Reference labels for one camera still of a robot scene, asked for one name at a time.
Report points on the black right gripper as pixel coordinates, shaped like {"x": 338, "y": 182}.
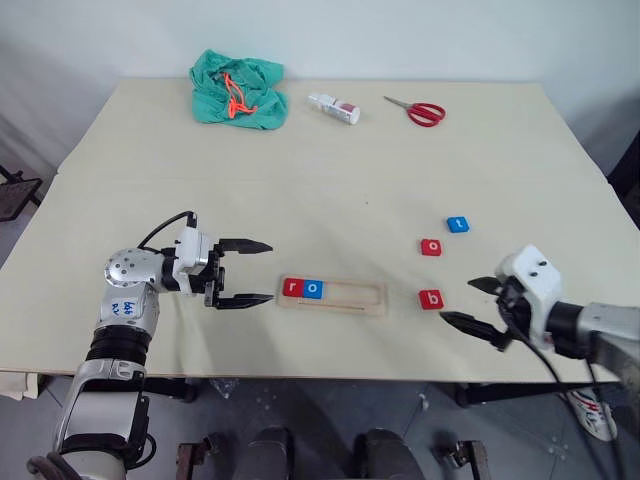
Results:
{"x": 511, "y": 302}

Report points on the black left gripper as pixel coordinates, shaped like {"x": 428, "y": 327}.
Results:
{"x": 214, "y": 280}

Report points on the red letter b block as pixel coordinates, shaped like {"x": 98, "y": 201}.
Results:
{"x": 431, "y": 300}

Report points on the red letter o block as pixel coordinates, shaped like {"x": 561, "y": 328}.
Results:
{"x": 431, "y": 247}

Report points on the blue letter t block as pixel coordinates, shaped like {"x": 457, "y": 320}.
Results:
{"x": 458, "y": 225}

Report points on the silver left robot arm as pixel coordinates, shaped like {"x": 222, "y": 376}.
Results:
{"x": 125, "y": 310}

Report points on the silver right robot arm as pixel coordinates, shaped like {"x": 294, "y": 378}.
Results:
{"x": 605, "y": 320}

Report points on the red letter r block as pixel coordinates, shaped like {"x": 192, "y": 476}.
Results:
{"x": 293, "y": 288}

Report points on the blue letter o block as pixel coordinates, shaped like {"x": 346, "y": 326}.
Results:
{"x": 313, "y": 289}

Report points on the wooden letter tray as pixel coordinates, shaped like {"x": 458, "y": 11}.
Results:
{"x": 350, "y": 305}

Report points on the white patterned sneaker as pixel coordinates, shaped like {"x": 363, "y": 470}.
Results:
{"x": 595, "y": 417}

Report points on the dark rounded shape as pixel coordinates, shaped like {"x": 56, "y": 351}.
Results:
{"x": 387, "y": 457}
{"x": 270, "y": 455}

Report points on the white plastic bottle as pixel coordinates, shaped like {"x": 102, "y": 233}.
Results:
{"x": 335, "y": 108}

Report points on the black object at room edge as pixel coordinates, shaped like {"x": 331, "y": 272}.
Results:
{"x": 627, "y": 165}

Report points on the black metal stand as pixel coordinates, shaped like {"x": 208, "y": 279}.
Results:
{"x": 17, "y": 192}

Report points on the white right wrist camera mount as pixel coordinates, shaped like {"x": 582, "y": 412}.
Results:
{"x": 530, "y": 270}

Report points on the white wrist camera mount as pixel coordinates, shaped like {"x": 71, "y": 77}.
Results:
{"x": 530, "y": 270}
{"x": 190, "y": 247}

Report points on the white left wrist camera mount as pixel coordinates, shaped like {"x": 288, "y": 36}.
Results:
{"x": 190, "y": 247}

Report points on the rusty metal bracket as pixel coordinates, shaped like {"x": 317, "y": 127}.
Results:
{"x": 197, "y": 457}
{"x": 462, "y": 459}

